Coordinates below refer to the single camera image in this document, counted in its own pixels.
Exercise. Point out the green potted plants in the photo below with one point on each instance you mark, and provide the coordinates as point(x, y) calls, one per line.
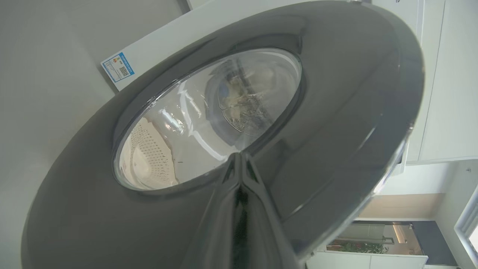
point(358, 247)

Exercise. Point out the cream perforated laundry basket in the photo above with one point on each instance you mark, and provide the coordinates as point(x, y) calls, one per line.
point(149, 157)

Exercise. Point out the dark washing machine door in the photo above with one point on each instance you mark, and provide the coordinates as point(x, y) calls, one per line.
point(336, 112)

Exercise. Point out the blue energy label sticker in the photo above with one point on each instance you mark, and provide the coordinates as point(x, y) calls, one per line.
point(118, 67)

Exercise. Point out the white front-load washing machine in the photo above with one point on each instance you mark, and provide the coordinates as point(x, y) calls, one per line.
point(157, 41)

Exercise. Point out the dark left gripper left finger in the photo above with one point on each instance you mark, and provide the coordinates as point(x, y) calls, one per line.
point(213, 231)

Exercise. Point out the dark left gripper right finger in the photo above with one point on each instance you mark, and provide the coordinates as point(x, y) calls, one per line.
point(267, 231)

